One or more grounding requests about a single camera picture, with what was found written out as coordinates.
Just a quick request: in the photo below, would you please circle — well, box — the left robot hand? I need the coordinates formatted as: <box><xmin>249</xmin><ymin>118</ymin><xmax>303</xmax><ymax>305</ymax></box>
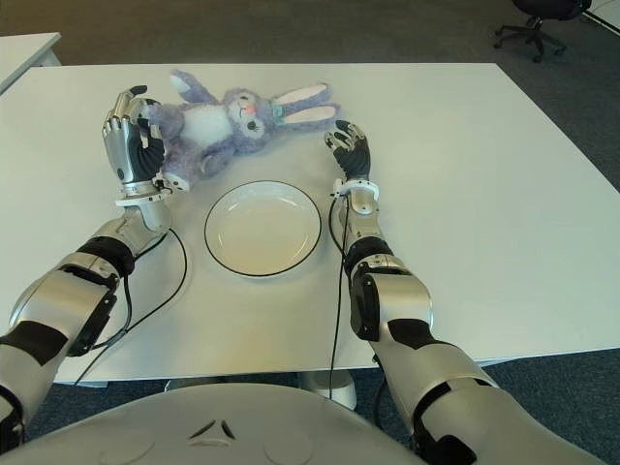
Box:
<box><xmin>101</xmin><ymin>85</ymin><xmax>169</xmax><ymax>186</ymax></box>

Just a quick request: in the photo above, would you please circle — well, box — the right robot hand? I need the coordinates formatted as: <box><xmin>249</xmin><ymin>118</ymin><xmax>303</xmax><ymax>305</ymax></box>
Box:
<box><xmin>323</xmin><ymin>119</ymin><xmax>374</xmax><ymax>184</ymax></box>

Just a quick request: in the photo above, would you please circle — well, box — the black office chair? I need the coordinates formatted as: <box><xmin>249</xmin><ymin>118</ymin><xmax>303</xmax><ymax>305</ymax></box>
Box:
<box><xmin>493</xmin><ymin>0</ymin><xmax>595</xmax><ymax>64</ymax></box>

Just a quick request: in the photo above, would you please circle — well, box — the purple plush bunny doll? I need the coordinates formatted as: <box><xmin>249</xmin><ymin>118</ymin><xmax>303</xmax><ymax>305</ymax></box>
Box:
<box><xmin>147</xmin><ymin>69</ymin><xmax>343</xmax><ymax>192</ymax></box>

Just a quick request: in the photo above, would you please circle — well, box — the white side table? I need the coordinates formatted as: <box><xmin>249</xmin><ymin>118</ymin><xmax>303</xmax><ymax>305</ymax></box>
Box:
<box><xmin>0</xmin><ymin>32</ymin><xmax>63</xmax><ymax>96</ymax></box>

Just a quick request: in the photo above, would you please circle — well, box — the white plate black rim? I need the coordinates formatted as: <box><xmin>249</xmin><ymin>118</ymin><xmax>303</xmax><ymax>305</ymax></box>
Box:
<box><xmin>203</xmin><ymin>180</ymin><xmax>323</xmax><ymax>280</ymax></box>

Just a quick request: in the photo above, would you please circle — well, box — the silver robot torso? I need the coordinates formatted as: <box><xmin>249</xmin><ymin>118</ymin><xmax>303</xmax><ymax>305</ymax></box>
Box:
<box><xmin>18</xmin><ymin>382</ymin><xmax>419</xmax><ymax>465</ymax></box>

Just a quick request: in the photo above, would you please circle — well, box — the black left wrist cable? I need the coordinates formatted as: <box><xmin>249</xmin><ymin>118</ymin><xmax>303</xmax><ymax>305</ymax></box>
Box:
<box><xmin>72</xmin><ymin>226</ymin><xmax>189</xmax><ymax>388</ymax></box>

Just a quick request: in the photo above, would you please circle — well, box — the white table leg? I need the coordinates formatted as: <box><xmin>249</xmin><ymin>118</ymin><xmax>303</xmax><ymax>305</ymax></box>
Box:
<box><xmin>295</xmin><ymin>370</ymin><xmax>358</xmax><ymax>409</ymax></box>

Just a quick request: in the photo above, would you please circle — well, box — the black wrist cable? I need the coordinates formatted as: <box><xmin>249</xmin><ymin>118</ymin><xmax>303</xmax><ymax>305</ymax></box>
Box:
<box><xmin>327</xmin><ymin>192</ymin><xmax>353</xmax><ymax>400</ymax></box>
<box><xmin>72</xmin><ymin>226</ymin><xmax>189</xmax><ymax>388</ymax></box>

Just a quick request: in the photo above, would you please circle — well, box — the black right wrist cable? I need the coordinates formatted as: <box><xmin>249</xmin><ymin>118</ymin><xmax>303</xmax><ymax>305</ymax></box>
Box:
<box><xmin>327</xmin><ymin>192</ymin><xmax>353</xmax><ymax>400</ymax></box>

